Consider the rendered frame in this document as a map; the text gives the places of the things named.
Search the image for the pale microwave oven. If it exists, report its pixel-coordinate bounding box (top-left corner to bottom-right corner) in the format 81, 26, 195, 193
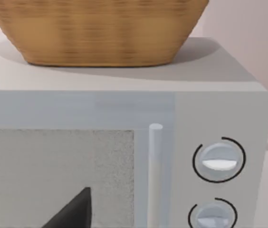
0, 37, 268, 228

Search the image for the pale microwave door handle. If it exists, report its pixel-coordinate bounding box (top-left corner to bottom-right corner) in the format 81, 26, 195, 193
148, 123, 163, 228

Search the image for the pale grey microwave knob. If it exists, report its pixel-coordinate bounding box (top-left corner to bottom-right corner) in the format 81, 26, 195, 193
194, 202, 232, 228
200, 142, 240, 180

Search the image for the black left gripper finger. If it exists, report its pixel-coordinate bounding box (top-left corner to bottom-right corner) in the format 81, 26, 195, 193
41, 187, 93, 228

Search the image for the pale microwave door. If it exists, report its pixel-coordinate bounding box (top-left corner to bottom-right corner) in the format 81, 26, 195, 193
0, 92, 175, 228

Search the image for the woven wicker basket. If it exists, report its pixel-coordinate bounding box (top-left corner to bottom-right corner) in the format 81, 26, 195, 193
0, 0, 211, 67

